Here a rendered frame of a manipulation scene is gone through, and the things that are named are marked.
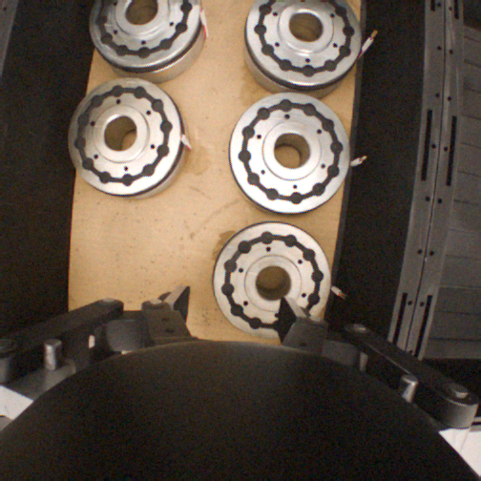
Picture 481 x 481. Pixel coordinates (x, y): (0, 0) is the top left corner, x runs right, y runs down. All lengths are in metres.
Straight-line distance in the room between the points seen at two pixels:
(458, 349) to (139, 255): 0.36
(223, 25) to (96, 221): 0.23
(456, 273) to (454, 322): 0.06
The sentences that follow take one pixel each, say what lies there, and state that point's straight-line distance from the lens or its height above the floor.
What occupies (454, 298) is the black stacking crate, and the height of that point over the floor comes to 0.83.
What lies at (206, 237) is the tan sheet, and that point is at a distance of 0.26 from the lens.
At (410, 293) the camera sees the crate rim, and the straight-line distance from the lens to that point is 0.20.
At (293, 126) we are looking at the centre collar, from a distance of 0.24.
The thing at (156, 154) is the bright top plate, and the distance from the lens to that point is 0.24.
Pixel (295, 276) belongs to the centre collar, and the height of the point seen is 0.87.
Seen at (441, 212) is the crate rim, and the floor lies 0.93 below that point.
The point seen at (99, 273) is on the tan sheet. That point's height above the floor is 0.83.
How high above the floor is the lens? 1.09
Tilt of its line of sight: 85 degrees down
